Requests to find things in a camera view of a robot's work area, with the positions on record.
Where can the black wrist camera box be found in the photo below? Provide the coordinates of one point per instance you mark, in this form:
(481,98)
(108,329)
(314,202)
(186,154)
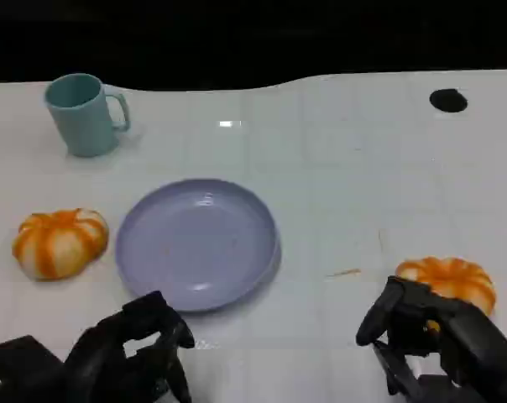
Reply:
(440,390)
(22,373)

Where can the lilac plate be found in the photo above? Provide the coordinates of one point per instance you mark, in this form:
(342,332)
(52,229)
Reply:
(194,243)

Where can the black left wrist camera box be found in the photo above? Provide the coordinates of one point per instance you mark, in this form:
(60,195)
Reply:
(22,373)

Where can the orange and white bread roll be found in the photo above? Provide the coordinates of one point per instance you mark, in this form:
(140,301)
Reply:
(56,247)
(451,273)

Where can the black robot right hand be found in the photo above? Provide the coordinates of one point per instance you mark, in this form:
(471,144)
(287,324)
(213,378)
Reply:
(476,336)

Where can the pale green mug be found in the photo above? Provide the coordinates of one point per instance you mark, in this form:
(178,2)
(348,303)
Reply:
(85,126)

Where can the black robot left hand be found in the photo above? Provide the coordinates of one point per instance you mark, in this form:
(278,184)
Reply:
(111,357)

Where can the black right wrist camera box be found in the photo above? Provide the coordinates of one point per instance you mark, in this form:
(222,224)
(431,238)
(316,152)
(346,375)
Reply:
(440,390)

